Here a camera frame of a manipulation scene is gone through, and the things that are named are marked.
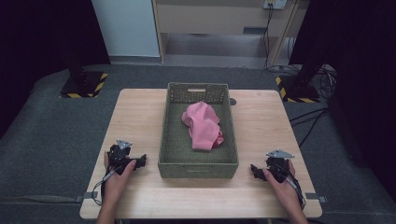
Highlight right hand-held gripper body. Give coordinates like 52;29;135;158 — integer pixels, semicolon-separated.
263;148;296;184

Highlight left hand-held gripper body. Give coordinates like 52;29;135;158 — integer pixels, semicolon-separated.
106;138;140;175

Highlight person's left hand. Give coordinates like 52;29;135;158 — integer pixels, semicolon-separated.
103;151;138;204

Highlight person's right hand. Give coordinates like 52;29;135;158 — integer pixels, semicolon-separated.
262;160;297;209

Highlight green woven basket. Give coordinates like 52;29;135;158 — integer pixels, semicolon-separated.
157;81;240;180

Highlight grey table edge clip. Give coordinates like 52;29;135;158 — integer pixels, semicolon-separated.
304;192;328;203
74;191;99;203

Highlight pink cloth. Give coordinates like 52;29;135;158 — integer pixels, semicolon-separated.
181;101;225;151

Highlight black stand with striped base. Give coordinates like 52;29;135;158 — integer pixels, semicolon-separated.
275;46;328;105
59;46;109;99

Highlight black curtain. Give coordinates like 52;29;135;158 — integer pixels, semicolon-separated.
289;0;396;203
0;0;111;139

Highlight white panel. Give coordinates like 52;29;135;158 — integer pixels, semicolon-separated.
91;0;161;58

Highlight light wooden cabinet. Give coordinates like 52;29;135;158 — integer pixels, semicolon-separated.
150;0;311;67

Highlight right hand-held gripper cable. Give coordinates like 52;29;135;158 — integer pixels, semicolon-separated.
274;162;307;211

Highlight hand-held gripper cable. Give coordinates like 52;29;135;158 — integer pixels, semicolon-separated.
92;166;123;207
274;162;307;211

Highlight left hand-held gripper cable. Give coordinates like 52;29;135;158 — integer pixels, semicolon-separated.
92;166;123;207

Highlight bundle of black floor cables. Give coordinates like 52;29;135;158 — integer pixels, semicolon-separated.
267;36;339;148

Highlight black power cable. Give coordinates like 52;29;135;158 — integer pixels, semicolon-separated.
262;3;275;71

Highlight white wall socket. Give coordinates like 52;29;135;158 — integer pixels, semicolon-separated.
262;0;288;10

